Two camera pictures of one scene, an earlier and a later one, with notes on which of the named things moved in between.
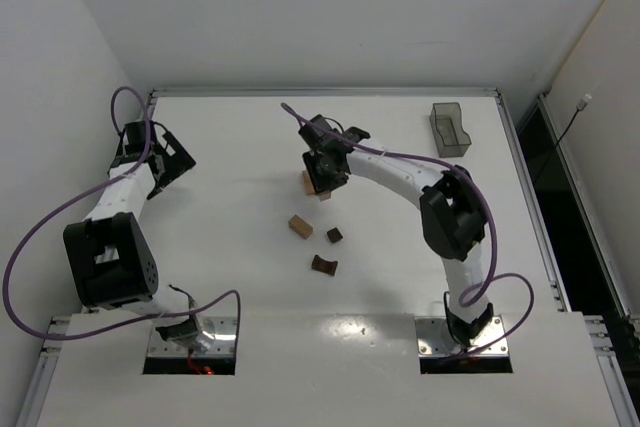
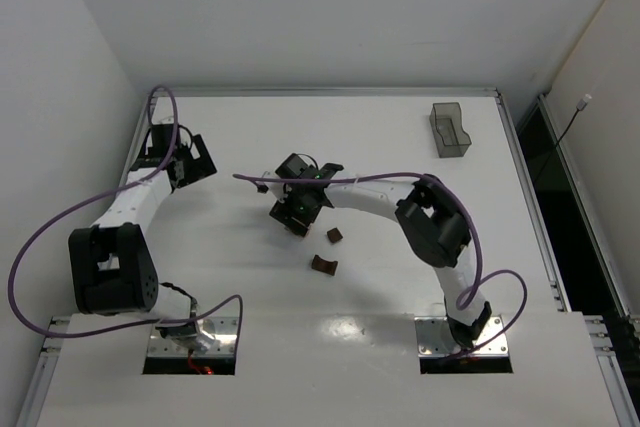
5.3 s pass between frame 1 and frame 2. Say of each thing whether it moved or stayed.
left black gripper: moved
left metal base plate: stayed
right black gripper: moved
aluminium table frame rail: stayed
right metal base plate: stayed
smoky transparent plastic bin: stayed
